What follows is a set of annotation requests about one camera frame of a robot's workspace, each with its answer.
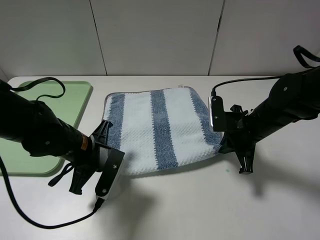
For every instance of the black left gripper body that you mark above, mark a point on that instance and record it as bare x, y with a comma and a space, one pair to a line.
98, 156

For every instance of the green plastic tray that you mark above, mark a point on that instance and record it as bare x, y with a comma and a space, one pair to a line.
33, 140

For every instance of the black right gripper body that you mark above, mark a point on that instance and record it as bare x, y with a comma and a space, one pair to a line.
237, 121

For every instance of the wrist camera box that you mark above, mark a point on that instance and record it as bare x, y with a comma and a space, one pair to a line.
217, 114
110, 174

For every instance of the blue white striped towel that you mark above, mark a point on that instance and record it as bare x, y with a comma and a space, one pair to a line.
160, 129

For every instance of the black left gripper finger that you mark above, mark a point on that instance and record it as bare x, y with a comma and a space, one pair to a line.
79, 179

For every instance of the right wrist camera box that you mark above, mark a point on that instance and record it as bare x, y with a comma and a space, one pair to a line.
217, 114

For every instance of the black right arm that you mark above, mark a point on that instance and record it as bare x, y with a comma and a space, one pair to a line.
294, 97

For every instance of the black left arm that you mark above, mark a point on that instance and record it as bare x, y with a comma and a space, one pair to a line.
33, 124

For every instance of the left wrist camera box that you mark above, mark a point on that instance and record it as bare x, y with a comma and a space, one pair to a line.
110, 174

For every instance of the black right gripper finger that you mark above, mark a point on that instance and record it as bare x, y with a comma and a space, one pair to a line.
228, 143
246, 160

